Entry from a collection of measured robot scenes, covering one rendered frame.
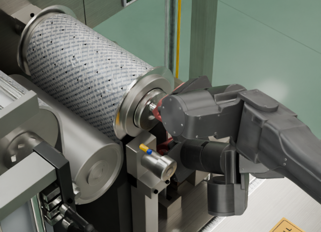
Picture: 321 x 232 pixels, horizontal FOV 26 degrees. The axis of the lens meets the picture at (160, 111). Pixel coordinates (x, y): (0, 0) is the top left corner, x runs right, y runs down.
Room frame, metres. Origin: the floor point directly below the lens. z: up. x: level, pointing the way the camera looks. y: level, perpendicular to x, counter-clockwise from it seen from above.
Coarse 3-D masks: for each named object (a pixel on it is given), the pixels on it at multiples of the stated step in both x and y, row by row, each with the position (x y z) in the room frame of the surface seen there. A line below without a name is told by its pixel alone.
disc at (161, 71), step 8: (144, 72) 0.85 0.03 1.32; (152, 72) 0.86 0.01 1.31; (160, 72) 0.87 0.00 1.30; (168, 72) 0.89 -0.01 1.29; (136, 80) 0.83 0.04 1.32; (144, 80) 0.84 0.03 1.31; (168, 80) 0.89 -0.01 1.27; (128, 88) 0.82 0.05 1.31; (136, 88) 0.83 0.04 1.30; (128, 96) 0.82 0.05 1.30; (120, 104) 0.80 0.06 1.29; (120, 112) 0.80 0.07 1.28; (120, 120) 0.80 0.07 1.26; (120, 128) 0.80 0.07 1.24; (152, 128) 0.86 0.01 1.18; (120, 136) 0.80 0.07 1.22; (128, 136) 0.81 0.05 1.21
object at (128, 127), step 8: (40, 24) 1.00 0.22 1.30; (32, 32) 0.99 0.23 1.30; (152, 80) 0.85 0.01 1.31; (160, 80) 0.86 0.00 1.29; (144, 88) 0.83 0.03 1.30; (152, 88) 0.85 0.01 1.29; (160, 88) 0.87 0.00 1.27; (168, 88) 0.88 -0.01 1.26; (136, 96) 0.82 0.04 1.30; (128, 104) 0.81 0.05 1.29; (136, 104) 0.82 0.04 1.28; (128, 112) 0.81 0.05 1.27; (128, 120) 0.81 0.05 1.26; (128, 128) 0.80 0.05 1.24; (136, 128) 0.82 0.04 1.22; (136, 136) 0.82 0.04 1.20
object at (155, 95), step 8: (144, 96) 0.83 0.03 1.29; (152, 96) 0.83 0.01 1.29; (160, 96) 0.84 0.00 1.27; (144, 104) 0.82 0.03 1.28; (136, 112) 0.82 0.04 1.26; (144, 112) 0.82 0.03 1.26; (136, 120) 0.81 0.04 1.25; (144, 120) 0.81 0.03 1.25; (152, 120) 0.83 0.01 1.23; (144, 128) 0.81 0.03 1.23
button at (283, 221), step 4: (280, 220) 0.84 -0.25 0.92; (284, 220) 0.84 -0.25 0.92; (288, 220) 0.84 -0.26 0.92; (276, 224) 0.83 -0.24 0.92; (280, 224) 0.83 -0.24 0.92; (284, 224) 0.83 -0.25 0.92; (288, 224) 0.83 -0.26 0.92; (292, 224) 0.83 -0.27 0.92; (272, 228) 0.82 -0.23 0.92; (276, 228) 0.82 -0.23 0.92; (280, 228) 0.82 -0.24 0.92; (284, 228) 0.82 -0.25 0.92; (288, 228) 0.82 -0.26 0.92; (292, 228) 0.82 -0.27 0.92; (296, 228) 0.82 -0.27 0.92; (300, 228) 0.82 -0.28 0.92
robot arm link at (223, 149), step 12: (216, 144) 0.82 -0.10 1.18; (228, 144) 0.81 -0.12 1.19; (204, 156) 0.80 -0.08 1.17; (216, 156) 0.79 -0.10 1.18; (228, 156) 0.79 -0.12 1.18; (204, 168) 0.80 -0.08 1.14; (216, 168) 0.78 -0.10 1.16; (228, 168) 0.78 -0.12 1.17; (216, 180) 0.77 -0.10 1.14; (228, 180) 0.76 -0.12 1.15; (240, 180) 0.78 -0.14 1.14
